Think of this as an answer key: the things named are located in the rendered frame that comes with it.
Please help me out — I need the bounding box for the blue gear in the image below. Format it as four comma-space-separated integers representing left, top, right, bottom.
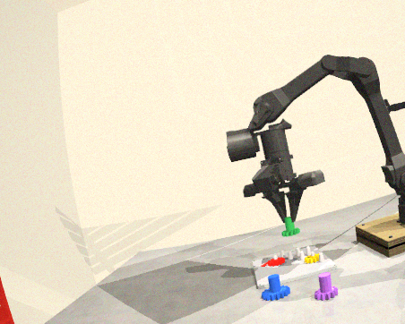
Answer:
262, 275, 290, 301

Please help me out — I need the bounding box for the red gear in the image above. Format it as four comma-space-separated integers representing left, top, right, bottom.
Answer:
268, 257, 285, 267

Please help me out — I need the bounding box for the green gear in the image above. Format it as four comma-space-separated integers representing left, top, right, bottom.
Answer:
281, 216, 300, 237

